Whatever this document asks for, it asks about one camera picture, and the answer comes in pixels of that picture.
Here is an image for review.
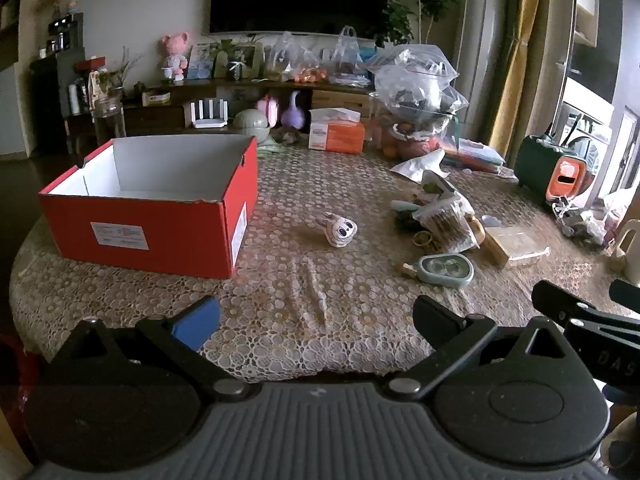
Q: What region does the green folded cloth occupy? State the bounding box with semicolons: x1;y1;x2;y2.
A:
257;135;301;157

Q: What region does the washing machine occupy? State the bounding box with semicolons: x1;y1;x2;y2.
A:
552;100;616;201

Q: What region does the white router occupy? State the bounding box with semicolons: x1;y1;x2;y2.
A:
184;100;230;130

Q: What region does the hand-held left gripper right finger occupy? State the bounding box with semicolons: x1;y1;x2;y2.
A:
382;295;581;401

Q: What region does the white photo frame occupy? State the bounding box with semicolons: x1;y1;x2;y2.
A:
232;42;264;78

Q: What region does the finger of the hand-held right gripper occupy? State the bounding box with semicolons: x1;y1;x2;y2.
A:
609;279;640;307
531;280;601;331

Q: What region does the glass jar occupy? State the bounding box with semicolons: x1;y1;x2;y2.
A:
91;94;127;147

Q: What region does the wooden tv cabinet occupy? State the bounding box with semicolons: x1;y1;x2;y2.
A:
122;80;381;136

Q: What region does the large clear plastic bag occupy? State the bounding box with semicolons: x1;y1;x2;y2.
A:
367;44;471;133

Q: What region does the stack of colourful folders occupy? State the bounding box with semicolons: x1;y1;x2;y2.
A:
440;137;507;173

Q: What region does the green contact lens case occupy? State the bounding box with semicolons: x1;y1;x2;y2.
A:
402;252;475;289

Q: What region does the plastic bag of oranges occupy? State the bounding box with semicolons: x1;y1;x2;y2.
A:
265;32;331;83

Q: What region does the red cardboard box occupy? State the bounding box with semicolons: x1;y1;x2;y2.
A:
39;135;259;280

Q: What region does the clear cookie packet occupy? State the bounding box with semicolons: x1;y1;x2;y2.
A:
412;195;483;256

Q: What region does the white plastic bag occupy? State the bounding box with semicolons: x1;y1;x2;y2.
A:
420;170;476;216

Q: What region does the small cardboard box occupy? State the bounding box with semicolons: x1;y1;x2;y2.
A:
482;225;551;268

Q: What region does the yellow curtain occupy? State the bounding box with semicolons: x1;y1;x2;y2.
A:
487;0;546;161

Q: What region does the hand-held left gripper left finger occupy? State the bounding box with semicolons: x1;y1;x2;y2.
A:
47;296;251;403

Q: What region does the blue picture card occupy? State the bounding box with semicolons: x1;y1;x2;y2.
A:
187;45;216;80

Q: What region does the white jug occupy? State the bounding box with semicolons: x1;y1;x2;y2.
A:
607;217;640;283

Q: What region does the crumpled plastic bag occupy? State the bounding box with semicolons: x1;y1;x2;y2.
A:
552;195;618;251

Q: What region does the orange tissue box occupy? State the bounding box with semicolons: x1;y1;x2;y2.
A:
307;107;367;155

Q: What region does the grey round lidded bowl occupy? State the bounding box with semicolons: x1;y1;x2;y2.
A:
234;109;273;147

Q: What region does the pink doll figure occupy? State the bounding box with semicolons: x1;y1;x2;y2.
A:
159;32;192;83

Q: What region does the green case with orange front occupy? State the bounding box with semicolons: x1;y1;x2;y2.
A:
514;134;587;201

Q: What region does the white paper wrapper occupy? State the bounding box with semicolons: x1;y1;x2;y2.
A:
389;147;448;181

